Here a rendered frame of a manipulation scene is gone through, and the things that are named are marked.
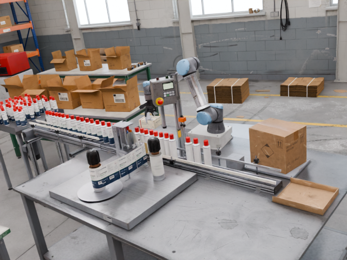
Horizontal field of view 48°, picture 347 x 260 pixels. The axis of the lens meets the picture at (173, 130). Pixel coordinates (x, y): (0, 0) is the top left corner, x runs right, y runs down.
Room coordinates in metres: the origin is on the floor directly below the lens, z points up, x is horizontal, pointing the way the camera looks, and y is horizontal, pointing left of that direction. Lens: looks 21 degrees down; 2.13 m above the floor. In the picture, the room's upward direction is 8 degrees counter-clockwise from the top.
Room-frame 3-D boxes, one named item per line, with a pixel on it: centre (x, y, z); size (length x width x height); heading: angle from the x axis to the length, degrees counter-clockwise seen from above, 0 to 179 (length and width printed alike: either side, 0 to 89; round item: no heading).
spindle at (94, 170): (2.33, 0.54, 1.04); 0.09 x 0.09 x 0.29
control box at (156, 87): (2.80, 0.03, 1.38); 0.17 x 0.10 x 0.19; 103
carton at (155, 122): (3.28, 0.19, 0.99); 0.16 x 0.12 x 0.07; 58
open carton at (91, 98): (4.78, 0.89, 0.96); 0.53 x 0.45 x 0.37; 150
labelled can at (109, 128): (3.14, 0.54, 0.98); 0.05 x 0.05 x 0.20
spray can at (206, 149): (2.46, -0.21, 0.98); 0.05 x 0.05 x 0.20
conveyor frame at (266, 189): (2.66, 0.01, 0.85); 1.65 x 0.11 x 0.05; 48
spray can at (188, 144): (2.56, -0.09, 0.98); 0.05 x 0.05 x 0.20
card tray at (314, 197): (1.99, -0.73, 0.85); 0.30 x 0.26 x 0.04; 48
